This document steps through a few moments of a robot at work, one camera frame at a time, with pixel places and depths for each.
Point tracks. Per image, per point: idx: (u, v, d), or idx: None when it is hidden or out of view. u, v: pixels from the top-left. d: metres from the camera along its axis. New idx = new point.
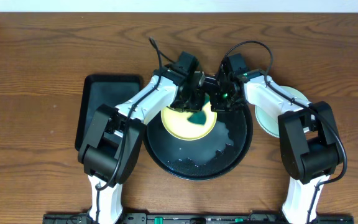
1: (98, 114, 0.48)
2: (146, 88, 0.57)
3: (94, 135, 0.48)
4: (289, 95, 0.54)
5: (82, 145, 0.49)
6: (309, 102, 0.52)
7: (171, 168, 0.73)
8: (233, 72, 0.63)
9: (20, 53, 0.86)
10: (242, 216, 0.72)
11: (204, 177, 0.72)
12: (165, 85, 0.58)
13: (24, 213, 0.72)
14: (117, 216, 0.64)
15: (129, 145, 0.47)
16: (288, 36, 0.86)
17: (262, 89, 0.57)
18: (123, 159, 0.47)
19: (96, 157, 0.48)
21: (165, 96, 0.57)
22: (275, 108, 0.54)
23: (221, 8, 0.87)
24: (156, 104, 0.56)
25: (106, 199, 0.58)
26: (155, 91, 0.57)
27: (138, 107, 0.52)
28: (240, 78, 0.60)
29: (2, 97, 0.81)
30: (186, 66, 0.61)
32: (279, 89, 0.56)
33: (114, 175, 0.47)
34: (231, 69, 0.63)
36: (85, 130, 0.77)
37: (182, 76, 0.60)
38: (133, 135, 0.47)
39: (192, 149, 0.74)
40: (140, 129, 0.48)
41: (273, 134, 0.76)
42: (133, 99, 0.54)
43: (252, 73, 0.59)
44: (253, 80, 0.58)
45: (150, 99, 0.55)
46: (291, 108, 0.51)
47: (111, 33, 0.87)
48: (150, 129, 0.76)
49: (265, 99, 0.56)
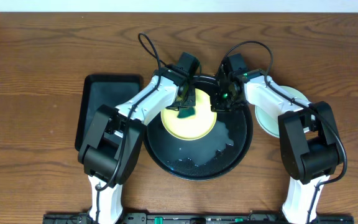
1: (98, 114, 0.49)
2: (146, 89, 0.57)
3: (94, 136, 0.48)
4: (289, 95, 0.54)
5: (82, 145, 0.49)
6: (309, 102, 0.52)
7: (171, 168, 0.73)
8: (233, 72, 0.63)
9: (20, 53, 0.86)
10: (242, 216, 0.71)
11: (204, 177, 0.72)
12: (166, 85, 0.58)
13: (23, 213, 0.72)
14: (117, 216, 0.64)
15: (129, 145, 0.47)
16: (288, 36, 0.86)
17: (262, 89, 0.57)
18: (123, 160, 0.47)
19: (97, 157, 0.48)
21: (165, 96, 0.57)
22: (275, 108, 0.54)
23: (221, 8, 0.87)
24: (157, 105, 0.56)
25: (106, 200, 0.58)
26: (156, 91, 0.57)
27: (138, 107, 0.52)
28: (240, 78, 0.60)
29: (2, 97, 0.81)
30: (186, 66, 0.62)
32: (279, 89, 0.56)
33: (114, 175, 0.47)
34: (232, 69, 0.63)
36: (85, 130, 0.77)
37: (183, 78, 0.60)
38: (134, 135, 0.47)
39: (192, 149, 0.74)
40: (140, 130, 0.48)
41: (273, 134, 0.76)
42: (133, 100, 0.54)
43: (252, 74, 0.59)
44: (253, 80, 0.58)
45: (150, 99, 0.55)
46: (292, 108, 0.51)
47: (111, 33, 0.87)
48: (150, 129, 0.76)
49: (265, 99, 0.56)
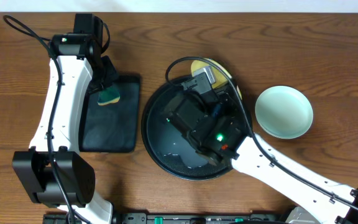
1: (18, 168, 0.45)
2: (51, 88, 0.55)
3: (31, 184, 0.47)
4: (322, 183, 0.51)
5: (29, 195, 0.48)
6: (351, 190, 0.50)
7: (161, 159, 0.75)
8: (192, 129, 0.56)
9: (19, 53, 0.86)
10: (242, 216, 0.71)
11: (195, 177, 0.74)
12: (69, 70, 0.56)
13: (24, 213, 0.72)
14: (110, 214, 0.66)
15: (71, 178, 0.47)
16: (288, 36, 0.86)
17: (247, 154, 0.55)
18: (75, 187, 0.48)
19: (50, 196, 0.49)
21: (74, 86, 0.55)
22: (310, 207, 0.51)
23: (220, 8, 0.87)
24: (76, 97, 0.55)
25: (83, 211, 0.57)
26: (62, 83, 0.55)
27: (55, 126, 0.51)
28: (220, 149, 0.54)
29: (1, 96, 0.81)
30: (84, 28, 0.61)
32: (298, 172, 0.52)
33: (78, 198, 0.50)
34: (189, 126, 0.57)
36: (86, 130, 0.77)
37: (84, 42, 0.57)
38: (66, 167, 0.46)
39: (186, 148, 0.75)
40: (69, 159, 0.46)
41: (273, 134, 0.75)
42: (46, 122, 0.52)
43: (227, 138, 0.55)
44: (257, 163, 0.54)
45: (63, 98, 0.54)
46: (335, 209, 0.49)
47: (111, 33, 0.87)
48: (150, 122, 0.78)
49: (283, 182, 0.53)
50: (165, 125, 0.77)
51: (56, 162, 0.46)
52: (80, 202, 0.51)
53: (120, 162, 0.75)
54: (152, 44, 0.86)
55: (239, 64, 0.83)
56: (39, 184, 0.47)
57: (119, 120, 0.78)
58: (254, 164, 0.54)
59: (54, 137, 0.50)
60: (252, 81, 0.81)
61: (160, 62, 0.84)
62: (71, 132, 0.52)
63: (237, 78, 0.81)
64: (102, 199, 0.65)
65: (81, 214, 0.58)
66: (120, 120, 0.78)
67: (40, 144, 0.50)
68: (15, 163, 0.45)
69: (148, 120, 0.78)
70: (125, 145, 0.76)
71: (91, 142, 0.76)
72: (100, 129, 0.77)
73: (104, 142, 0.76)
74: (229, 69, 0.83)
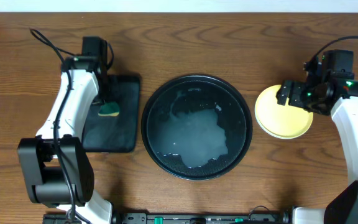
1: (21, 152, 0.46)
2: (60, 91, 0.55)
3: (32, 174, 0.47)
4: None
5: (28, 188, 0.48)
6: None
7: (160, 158, 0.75)
8: (332, 70, 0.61)
9: (20, 53, 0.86)
10: (242, 216, 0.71)
11: (195, 177, 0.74)
12: (79, 79, 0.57)
13: (24, 213, 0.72)
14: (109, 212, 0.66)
15: (73, 165, 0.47)
16: (288, 36, 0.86)
17: None
18: (74, 178, 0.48)
19: (50, 190, 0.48)
21: (82, 93, 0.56)
22: (357, 162, 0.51)
23: (221, 8, 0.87)
24: (82, 102, 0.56)
25: (84, 210, 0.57)
26: (71, 90, 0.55)
27: (61, 120, 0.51)
28: (341, 87, 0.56)
29: (0, 97, 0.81)
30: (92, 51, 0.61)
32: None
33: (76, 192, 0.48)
34: (334, 68, 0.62)
36: (86, 130, 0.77)
37: (94, 61, 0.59)
38: (69, 152, 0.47)
39: (188, 147, 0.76)
40: (73, 144, 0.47)
41: (273, 134, 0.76)
42: (53, 115, 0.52)
43: (355, 87, 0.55)
44: (353, 112, 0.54)
45: (71, 98, 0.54)
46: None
47: (111, 33, 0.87)
48: (150, 122, 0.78)
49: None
50: (165, 125, 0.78)
51: (60, 147, 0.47)
52: (78, 200, 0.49)
53: (120, 162, 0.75)
54: (152, 44, 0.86)
55: (239, 64, 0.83)
56: (40, 174, 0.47)
57: (120, 119, 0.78)
58: (350, 112, 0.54)
59: (60, 127, 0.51)
60: (252, 80, 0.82)
61: (161, 62, 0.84)
62: (75, 125, 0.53)
63: (236, 79, 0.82)
64: (102, 199, 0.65)
65: (81, 214, 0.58)
66: (122, 119, 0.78)
67: (46, 133, 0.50)
68: (19, 150, 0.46)
69: (148, 120, 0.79)
70: (125, 145, 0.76)
71: (91, 141, 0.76)
72: (100, 129, 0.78)
73: (104, 142, 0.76)
74: (229, 69, 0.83)
